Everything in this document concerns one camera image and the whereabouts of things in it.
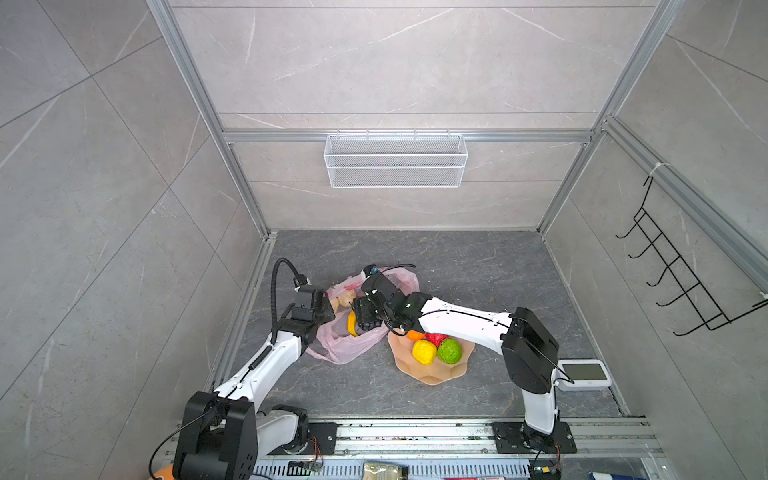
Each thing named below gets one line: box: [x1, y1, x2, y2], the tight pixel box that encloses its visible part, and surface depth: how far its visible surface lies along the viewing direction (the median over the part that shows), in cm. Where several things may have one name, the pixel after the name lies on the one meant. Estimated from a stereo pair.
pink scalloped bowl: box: [387, 333, 475, 386], surface depth 84 cm
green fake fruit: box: [437, 338, 463, 365], surface depth 83 cm
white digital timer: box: [554, 359, 612, 391], surface depth 82 cm
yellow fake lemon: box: [412, 339, 437, 366], surface depth 85 cm
